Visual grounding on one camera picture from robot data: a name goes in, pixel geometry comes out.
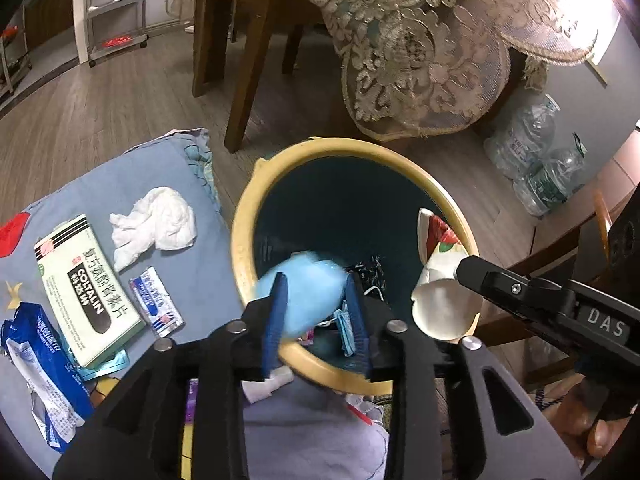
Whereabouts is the purple spray bottle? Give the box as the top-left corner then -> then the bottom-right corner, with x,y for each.
182,366 -> 293,426

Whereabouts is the metal shelf rack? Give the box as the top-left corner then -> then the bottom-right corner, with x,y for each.
0,20 -> 32,101

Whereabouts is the large clear water bottle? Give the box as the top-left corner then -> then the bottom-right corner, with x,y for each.
484,94 -> 560,181
512,132 -> 587,217

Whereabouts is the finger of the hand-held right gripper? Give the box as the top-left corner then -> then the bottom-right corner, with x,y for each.
456,255 -> 577,312
481,304 -> 582,352

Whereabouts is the brown wooden stool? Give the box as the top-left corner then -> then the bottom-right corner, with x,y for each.
475,180 -> 621,396

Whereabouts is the small blue white sachet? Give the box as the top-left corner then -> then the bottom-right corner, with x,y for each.
129,267 -> 183,337

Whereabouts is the blue wet wipes packet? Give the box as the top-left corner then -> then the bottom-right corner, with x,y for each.
0,302 -> 96,453

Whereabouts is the person's right hand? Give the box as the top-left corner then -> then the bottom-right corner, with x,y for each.
542,375 -> 633,466

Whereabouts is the white trolley rack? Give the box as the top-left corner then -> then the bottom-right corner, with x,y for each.
80,0 -> 149,63

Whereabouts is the blue glove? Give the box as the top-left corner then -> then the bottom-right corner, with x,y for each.
254,251 -> 348,343

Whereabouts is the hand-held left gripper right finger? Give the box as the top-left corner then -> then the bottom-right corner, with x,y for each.
344,271 -> 583,480

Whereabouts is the black plastic bag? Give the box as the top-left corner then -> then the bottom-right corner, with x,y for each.
350,255 -> 388,281

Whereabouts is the table with lace tablecloth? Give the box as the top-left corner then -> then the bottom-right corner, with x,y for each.
167,0 -> 601,142

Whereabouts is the wooden dining chair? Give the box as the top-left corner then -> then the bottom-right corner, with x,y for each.
192,0 -> 321,153

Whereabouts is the yellow rimmed teal bin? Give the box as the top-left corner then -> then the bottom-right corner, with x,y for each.
231,136 -> 480,397

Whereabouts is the white green medicine box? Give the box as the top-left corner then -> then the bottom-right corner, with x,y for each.
34,214 -> 147,370

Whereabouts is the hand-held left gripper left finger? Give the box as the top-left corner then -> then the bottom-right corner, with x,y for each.
52,271 -> 291,480

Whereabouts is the blue cartoon printed cushion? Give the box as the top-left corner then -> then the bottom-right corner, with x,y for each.
0,127 -> 391,480

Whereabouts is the white tissue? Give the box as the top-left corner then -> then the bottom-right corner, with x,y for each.
109,186 -> 197,272

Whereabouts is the teal blister pack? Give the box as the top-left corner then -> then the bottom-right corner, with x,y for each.
75,350 -> 128,383

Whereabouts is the blue face mask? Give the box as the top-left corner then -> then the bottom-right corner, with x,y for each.
320,300 -> 368,358

